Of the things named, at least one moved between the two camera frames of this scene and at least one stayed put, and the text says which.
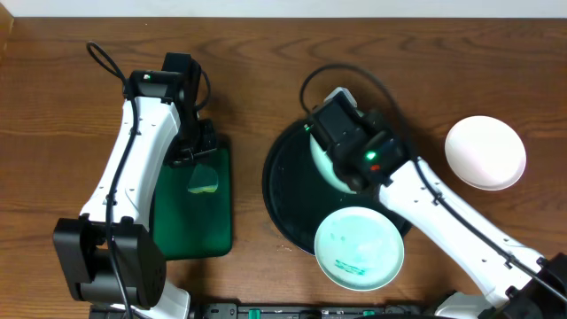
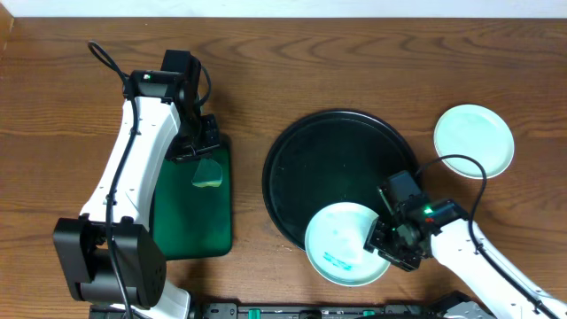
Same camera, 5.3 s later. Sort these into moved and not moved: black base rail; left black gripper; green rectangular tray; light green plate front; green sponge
Moved: light green plate front; green sponge
Not moved: left black gripper; black base rail; green rectangular tray
